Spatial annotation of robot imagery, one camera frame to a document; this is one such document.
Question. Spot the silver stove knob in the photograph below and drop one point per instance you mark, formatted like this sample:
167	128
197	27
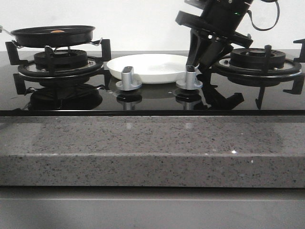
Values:
190	81
129	81

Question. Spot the fried egg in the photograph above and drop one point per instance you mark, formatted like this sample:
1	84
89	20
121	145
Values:
57	31

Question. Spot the black gas burner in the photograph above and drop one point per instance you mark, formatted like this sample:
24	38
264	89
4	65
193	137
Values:
254	58
62	60

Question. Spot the black pan support grate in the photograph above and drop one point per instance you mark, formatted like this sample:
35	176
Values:
261	78
53	68

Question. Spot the black frying pan mint handle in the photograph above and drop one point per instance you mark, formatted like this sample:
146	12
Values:
39	37

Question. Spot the white round plate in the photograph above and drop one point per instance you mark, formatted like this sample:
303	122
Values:
151	68

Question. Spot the grey cabinet front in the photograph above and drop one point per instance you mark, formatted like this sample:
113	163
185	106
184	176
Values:
151	208

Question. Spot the black glass gas cooktop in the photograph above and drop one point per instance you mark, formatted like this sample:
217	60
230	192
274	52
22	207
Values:
99	96

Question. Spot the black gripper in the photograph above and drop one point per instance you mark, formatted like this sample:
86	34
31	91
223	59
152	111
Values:
220	18

